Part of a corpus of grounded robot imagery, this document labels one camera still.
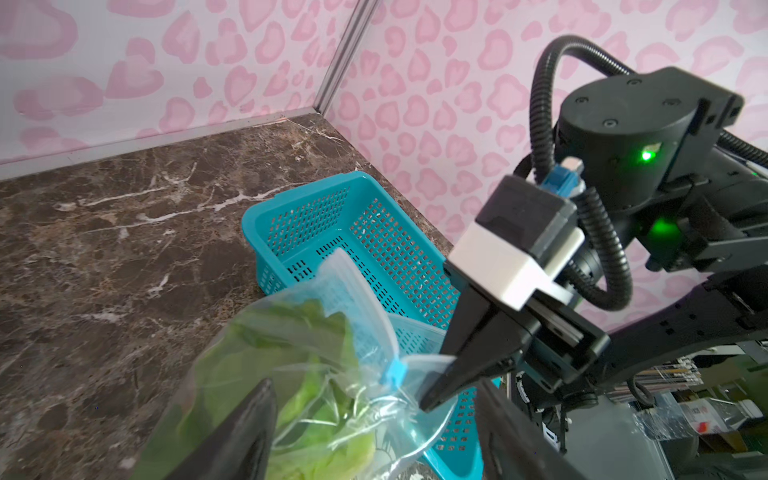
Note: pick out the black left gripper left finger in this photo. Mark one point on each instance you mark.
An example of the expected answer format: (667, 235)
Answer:
(239, 448)

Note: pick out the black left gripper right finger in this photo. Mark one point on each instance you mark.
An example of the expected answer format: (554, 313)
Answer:
(512, 447)

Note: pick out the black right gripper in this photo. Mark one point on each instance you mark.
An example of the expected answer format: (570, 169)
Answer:
(488, 339)

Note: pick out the green toy cabbage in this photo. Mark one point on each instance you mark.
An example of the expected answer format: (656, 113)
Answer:
(309, 356)

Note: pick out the clear zip top bag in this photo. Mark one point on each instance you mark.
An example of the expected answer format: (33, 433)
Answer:
(399, 359)

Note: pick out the teal plastic basket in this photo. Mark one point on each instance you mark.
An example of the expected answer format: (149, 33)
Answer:
(294, 232)

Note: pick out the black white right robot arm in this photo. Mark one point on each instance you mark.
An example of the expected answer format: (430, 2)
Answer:
(636, 159)

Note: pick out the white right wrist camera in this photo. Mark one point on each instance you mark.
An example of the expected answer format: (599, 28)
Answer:
(522, 238)

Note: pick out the aluminium frame corner post right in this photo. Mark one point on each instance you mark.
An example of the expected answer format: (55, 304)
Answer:
(348, 44)

